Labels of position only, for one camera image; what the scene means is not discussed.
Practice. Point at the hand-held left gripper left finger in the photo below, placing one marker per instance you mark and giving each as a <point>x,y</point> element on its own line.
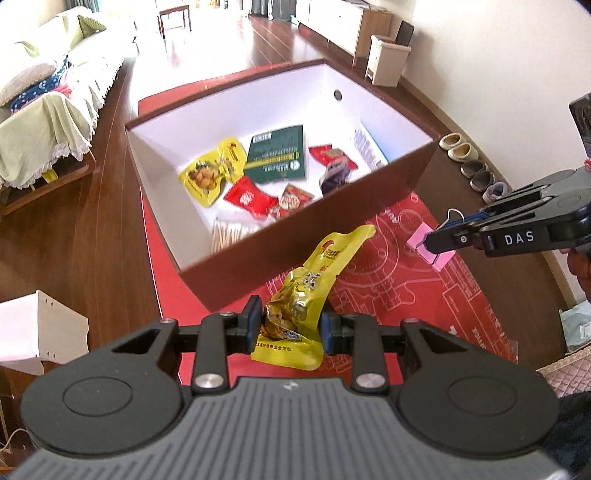
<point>253,323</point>

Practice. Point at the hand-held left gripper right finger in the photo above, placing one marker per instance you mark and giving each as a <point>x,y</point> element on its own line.
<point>328,332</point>

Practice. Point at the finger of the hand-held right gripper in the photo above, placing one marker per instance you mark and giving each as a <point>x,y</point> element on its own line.
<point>457,239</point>
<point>471,219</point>

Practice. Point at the pink binder clip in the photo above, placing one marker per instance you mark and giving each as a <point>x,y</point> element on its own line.
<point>418,239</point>

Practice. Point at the yellow snack packet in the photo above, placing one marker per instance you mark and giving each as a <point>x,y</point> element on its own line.
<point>304,286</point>
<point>205,175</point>

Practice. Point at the cotton swab pack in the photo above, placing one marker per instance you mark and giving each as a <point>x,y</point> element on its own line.
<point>231,233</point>

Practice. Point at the brown cardboard box white inside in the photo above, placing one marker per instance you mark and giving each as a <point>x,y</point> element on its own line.
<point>369,194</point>

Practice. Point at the blue white tube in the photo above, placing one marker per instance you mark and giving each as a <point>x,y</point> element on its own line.
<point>369,145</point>

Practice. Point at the small red white snack packet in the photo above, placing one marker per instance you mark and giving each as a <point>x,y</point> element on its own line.
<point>295,201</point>

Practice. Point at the dark green packet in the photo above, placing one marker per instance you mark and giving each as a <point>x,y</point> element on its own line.
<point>277,154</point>

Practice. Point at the red printed carton desktop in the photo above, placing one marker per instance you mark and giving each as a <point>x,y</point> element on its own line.
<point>415,295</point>

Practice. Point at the person's right hand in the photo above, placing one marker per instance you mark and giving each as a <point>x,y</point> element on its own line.
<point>581,272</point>

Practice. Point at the grey purple slipper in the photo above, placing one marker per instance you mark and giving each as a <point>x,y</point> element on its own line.
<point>496,191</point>

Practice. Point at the cream slipper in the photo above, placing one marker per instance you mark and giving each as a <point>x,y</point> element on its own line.
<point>450,141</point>
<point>463,152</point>

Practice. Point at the teal plastic bag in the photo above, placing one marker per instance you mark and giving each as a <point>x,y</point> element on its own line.
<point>576,328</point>

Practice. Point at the pink quilted blanket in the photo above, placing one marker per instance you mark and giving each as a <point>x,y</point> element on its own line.
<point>568,374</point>

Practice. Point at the white waste bin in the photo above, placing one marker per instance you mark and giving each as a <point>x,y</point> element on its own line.
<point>388,62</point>

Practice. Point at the black flat panel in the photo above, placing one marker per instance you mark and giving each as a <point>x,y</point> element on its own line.
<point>406,33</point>

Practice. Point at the white stool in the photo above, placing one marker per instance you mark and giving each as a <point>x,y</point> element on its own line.
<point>37,332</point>

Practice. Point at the white low cabinet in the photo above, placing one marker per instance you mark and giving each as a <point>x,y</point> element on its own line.
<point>341,23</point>

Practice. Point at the sofa with green cover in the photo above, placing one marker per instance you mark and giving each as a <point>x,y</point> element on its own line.
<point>46,138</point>

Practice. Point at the pink folded blanket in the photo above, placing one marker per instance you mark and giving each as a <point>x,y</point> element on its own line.
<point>66,89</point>

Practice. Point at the blue dotted folded blanket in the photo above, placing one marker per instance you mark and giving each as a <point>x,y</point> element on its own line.
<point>39,90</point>

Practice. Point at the grey pillow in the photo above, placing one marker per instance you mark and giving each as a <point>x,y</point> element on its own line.
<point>23,81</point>

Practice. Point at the green cushion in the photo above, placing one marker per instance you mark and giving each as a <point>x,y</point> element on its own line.
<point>92,25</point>

